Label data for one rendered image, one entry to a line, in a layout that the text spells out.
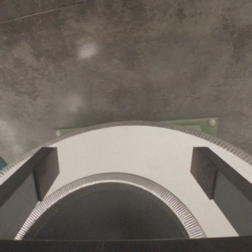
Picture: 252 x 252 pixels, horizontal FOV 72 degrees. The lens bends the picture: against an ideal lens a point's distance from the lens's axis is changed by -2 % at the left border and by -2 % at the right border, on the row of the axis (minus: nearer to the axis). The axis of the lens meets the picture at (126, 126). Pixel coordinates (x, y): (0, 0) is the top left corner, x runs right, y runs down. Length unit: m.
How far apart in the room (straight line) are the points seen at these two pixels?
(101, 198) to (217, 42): 0.83
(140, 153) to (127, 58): 0.47
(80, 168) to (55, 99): 0.55
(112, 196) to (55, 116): 0.69
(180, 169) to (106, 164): 0.27
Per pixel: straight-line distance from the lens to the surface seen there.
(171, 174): 0.64
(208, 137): 0.77
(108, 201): 0.76
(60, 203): 0.70
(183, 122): 1.10
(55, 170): 0.17
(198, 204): 0.59
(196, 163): 0.17
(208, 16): 0.91
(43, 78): 1.10
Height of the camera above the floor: 0.87
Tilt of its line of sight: 50 degrees down
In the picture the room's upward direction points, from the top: 171 degrees counter-clockwise
